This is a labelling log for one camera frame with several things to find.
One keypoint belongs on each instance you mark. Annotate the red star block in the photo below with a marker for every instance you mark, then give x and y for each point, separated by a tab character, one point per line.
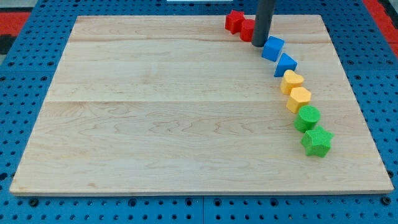
233	21

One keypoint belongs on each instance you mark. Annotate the red circle block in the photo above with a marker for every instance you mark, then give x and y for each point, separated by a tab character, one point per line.
247	29

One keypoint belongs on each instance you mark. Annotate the green circle block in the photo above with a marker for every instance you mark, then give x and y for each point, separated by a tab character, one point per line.
306	119

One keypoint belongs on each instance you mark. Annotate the green star block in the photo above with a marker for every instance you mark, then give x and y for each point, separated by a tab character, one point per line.
317	142

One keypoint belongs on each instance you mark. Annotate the light wooden board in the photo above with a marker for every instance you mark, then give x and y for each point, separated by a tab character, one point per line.
176	105

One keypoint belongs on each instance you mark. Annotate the yellow heart block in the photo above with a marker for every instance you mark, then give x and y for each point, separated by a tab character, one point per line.
289	81

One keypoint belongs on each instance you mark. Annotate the blue cube block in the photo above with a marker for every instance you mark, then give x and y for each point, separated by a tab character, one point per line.
272	48

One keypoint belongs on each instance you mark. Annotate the blue triangle block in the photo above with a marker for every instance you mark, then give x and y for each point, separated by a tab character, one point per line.
285	63

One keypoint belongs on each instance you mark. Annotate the yellow hexagon block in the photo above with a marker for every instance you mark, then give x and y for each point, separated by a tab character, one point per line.
298	98

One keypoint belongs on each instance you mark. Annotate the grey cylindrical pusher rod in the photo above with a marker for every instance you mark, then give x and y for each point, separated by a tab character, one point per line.
263	19

